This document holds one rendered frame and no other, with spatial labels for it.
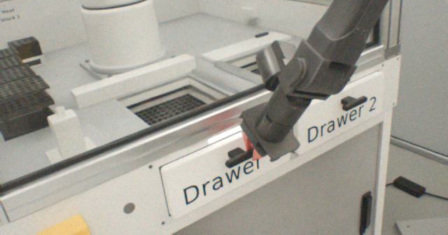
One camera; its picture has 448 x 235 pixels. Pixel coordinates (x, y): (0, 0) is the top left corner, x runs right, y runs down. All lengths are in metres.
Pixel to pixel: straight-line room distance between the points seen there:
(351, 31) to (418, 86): 1.82
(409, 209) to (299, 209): 1.11
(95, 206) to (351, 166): 0.70
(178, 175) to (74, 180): 0.18
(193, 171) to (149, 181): 0.08
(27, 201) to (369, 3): 0.56
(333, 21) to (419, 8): 1.70
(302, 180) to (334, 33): 0.53
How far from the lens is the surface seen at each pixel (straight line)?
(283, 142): 0.71
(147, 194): 0.75
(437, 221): 2.04
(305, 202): 1.08
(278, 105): 0.63
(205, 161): 0.76
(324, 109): 0.94
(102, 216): 0.74
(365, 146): 1.18
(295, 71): 0.58
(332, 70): 0.60
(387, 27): 1.07
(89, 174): 0.69
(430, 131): 2.44
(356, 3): 0.56
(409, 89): 2.41
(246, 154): 0.77
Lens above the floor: 1.32
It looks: 26 degrees down
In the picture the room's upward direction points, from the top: 7 degrees counter-clockwise
